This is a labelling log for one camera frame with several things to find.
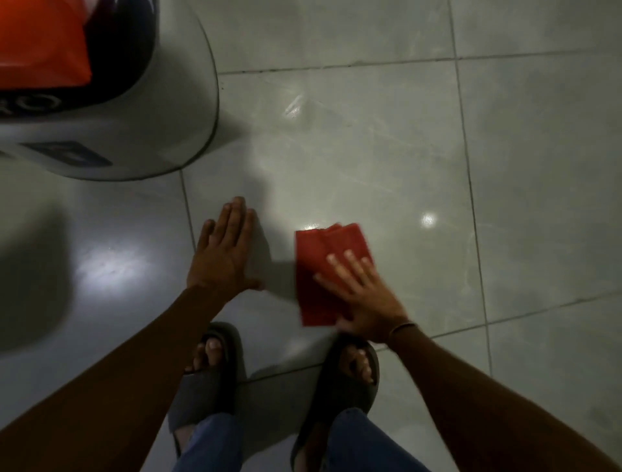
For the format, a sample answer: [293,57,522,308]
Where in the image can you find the person's right hand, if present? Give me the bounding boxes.
[313,249,409,344]

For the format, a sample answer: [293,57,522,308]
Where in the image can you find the person's left hand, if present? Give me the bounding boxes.
[187,196,265,301]

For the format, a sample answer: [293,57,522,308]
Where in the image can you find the red cloth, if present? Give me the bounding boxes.
[295,223,374,327]

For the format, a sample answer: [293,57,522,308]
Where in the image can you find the person's left forearm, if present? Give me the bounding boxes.
[0,286,230,472]

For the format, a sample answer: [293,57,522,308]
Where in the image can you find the person's right forearm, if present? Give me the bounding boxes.
[389,325,622,472]

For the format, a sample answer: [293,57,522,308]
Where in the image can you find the person's right foot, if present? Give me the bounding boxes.
[294,344,375,472]

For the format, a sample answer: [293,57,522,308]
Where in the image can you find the person's foot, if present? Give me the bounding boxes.
[176,338,225,458]
[294,344,375,472]

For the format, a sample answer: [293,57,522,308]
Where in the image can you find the dark slide slipper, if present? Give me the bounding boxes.
[290,335,380,471]

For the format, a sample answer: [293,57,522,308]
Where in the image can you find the person's left foot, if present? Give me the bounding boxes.
[176,338,225,458]

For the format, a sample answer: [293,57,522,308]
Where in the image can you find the grey slide slipper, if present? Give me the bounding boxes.
[167,321,244,447]

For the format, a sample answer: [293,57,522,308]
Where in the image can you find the blue jeans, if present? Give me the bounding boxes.
[172,407,432,472]

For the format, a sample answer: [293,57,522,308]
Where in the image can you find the white round washing machine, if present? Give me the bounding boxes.
[0,0,221,182]

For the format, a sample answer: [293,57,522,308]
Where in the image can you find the thin wrist bracelet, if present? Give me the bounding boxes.
[387,321,419,344]

